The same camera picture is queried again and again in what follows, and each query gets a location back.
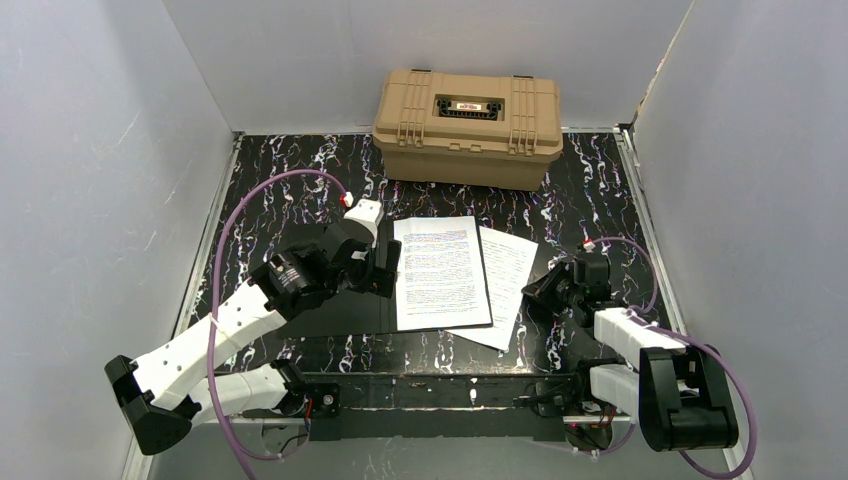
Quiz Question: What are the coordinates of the white A4 file folder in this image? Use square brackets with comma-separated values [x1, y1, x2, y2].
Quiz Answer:
[274, 213, 495, 340]

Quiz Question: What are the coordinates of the printed paper sheet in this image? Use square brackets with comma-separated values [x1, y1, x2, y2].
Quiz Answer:
[450, 227, 538, 351]
[393, 216, 492, 331]

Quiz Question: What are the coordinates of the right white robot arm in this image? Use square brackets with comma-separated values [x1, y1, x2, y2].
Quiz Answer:
[522, 252, 739, 451]

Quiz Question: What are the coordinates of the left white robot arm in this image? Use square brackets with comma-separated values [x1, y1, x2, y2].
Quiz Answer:
[104, 220, 402, 455]

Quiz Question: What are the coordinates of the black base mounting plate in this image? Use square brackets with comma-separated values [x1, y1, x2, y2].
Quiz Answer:
[241, 372, 639, 444]

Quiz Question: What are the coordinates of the tan plastic toolbox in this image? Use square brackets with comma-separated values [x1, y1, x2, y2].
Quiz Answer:
[372, 69, 564, 192]

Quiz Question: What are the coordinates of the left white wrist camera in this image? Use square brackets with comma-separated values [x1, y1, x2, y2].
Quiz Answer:
[341, 192, 384, 246]

